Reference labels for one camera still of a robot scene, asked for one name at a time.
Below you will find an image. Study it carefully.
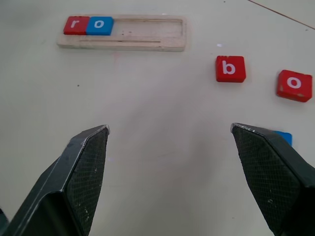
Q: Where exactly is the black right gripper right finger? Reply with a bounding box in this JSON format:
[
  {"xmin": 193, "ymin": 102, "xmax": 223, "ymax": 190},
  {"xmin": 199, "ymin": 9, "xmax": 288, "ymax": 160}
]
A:
[{"xmin": 230, "ymin": 122, "xmax": 315, "ymax": 236}]

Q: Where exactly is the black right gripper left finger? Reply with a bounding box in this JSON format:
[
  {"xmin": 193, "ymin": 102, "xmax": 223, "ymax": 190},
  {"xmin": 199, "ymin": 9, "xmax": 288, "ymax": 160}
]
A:
[{"xmin": 0, "ymin": 124, "xmax": 111, "ymax": 236}]

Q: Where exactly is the blue letter tile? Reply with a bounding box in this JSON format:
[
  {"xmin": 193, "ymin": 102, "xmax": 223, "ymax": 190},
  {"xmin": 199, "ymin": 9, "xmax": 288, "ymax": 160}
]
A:
[{"xmin": 273, "ymin": 130, "xmax": 293, "ymax": 148}]

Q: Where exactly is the red o tile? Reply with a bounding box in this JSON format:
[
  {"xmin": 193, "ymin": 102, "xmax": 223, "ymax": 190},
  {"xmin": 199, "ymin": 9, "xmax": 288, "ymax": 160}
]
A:
[{"xmin": 276, "ymin": 69, "xmax": 313, "ymax": 103}]

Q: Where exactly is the red b tile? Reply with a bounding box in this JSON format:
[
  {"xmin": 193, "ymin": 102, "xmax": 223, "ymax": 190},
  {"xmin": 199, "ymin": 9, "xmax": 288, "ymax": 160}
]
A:
[{"xmin": 216, "ymin": 55, "xmax": 247, "ymax": 83}]

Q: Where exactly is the red r tile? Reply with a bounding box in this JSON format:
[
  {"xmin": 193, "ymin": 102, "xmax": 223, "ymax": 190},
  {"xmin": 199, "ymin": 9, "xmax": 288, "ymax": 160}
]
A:
[{"xmin": 63, "ymin": 16, "xmax": 91, "ymax": 35}]

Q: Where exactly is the wooden tile tray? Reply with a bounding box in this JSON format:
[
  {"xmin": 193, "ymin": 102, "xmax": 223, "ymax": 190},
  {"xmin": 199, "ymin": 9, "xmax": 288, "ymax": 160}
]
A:
[{"xmin": 56, "ymin": 14, "xmax": 188, "ymax": 52}]

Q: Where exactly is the blue o tile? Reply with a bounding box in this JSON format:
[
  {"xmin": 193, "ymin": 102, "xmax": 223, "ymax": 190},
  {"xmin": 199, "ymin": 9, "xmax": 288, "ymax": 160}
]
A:
[{"xmin": 86, "ymin": 16, "xmax": 115, "ymax": 36}]

